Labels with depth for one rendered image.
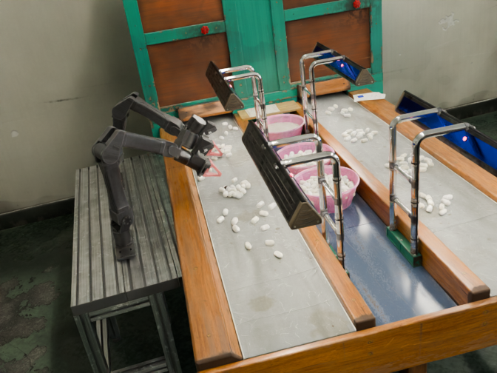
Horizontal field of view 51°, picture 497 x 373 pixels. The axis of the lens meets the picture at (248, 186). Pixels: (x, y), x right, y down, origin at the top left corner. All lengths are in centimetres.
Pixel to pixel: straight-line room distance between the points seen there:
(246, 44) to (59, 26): 130
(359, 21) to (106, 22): 160
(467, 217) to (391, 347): 61
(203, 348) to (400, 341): 51
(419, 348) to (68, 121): 286
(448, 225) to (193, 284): 85
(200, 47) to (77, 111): 120
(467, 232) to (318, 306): 58
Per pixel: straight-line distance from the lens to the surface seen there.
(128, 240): 204
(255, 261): 170
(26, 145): 385
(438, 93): 460
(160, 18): 284
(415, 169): 159
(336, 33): 305
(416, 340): 151
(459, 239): 178
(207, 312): 150
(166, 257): 197
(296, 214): 125
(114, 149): 189
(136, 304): 188
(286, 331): 144
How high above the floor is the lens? 171
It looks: 27 degrees down
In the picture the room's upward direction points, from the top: 8 degrees counter-clockwise
